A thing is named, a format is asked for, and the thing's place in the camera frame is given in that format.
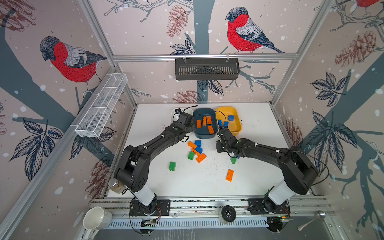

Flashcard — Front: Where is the black round knob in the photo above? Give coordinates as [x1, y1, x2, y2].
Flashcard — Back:
[219, 205, 237, 224]

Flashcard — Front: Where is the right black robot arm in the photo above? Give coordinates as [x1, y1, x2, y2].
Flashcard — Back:
[216, 127, 319, 213]

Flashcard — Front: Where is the orange lego brick lone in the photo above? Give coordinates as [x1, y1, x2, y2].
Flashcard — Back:
[226, 169, 234, 182]

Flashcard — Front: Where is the glass spice jar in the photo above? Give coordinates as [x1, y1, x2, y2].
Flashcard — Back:
[108, 178, 127, 194]

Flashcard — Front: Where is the white ceramic mug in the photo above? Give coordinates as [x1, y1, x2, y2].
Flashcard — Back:
[83, 207, 113, 230]

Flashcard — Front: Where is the dark teal plastic bin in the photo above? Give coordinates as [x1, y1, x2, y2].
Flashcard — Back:
[193, 108, 218, 139]

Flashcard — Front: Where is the yellow plastic bin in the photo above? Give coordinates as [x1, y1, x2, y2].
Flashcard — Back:
[215, 106, 242, 136]

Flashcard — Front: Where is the green lego brick lone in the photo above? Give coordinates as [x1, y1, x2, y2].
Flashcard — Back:
[169, 162, 176, 171]

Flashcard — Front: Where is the white mesh wall shelf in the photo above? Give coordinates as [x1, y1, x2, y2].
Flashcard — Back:
[75, 73, 128, 138]

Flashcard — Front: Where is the orange lego brick tilted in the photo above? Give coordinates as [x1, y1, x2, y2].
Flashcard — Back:
[196, 154, 207, 163]

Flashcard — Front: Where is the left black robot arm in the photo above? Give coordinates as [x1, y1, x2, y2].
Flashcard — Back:
[114, 113, 194, 213]

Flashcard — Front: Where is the black wire wall basket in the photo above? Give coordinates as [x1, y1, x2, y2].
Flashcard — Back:
[175, 58, 240, 81]

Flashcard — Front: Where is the white plastic bin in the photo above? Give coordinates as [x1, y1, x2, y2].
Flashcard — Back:
[171, 108, 181, 124]

